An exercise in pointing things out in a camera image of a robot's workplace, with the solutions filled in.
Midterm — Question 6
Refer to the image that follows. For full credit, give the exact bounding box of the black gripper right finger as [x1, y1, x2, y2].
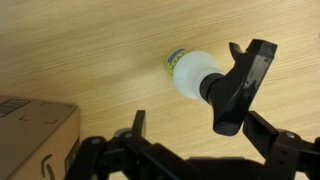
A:
[242, 110, 320, 180]

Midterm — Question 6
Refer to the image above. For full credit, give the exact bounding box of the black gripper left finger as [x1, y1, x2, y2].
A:
[64, 109, 201, 180]

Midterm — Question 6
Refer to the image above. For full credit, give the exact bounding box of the brown cardboard box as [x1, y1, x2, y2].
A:
[0, 95, 81, 180]

